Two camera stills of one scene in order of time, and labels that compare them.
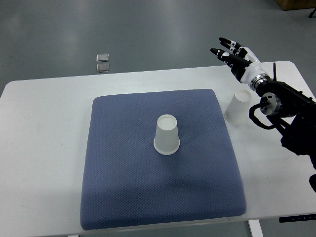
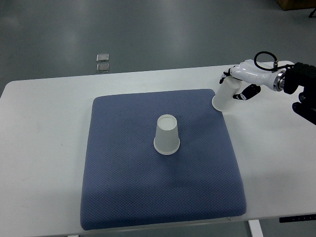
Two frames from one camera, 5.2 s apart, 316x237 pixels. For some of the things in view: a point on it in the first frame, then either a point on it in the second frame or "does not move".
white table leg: x=256 y=228 does not move
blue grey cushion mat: x=126 y=183 does not move
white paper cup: x=236 y=111 to x=223 y=100
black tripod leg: x=312 y=13 does not move
